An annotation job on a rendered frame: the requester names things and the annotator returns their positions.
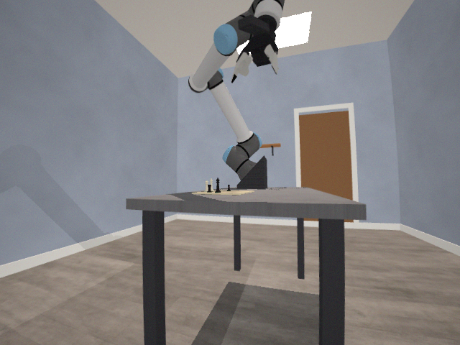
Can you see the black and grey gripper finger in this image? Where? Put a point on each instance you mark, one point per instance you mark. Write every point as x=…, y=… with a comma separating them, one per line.
x=242, y=63
x=270, y=52

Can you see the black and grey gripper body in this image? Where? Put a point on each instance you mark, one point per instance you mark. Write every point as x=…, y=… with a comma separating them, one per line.
x=256, y=43

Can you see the cream and black chessboard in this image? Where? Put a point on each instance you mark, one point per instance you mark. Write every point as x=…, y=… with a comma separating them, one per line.
x=224, y=192

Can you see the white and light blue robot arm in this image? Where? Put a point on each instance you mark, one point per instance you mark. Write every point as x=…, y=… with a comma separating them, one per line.
x=227, y=38

